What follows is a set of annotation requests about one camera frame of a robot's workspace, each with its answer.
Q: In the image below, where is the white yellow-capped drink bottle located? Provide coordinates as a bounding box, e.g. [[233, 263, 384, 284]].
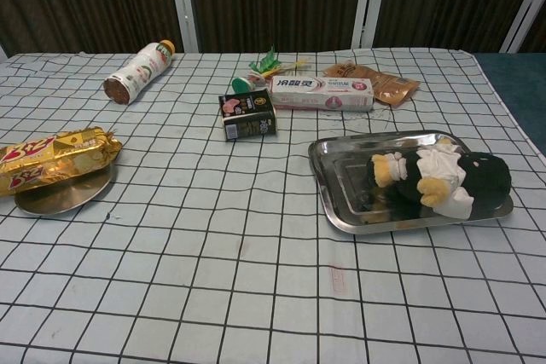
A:
[[104, 38, 177, 106]]

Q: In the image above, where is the black white plush toy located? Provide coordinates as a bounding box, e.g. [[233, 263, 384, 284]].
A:
[[365, 136, 512, 219]]

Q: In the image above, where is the green feather shuttlecock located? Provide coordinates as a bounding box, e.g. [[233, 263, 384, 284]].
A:
[[231, 44, 283, 95]]

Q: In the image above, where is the brown food pouch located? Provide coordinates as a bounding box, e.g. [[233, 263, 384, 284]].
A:
[[322, 59, 421, 107]]

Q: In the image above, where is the rectangular steel tray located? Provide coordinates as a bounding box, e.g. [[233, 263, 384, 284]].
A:
[[307, 130, 514, 236]]

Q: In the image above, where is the round steel plate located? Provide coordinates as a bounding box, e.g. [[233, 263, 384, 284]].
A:
[[15, 163, 117, 217]]

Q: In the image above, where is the black drink carton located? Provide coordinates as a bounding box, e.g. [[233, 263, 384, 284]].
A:
[[218, 88, 279, 142]]

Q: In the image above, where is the gold foil snack packet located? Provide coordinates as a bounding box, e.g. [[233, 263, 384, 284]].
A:
[[0, 126, 124, 199]]

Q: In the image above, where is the white toothpaste box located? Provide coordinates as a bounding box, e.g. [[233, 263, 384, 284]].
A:
[[269, 75, 375, 113]]

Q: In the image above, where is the white black checkered tablecloth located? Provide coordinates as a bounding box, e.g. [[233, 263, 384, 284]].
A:
[[0, 47, 546, 364]]

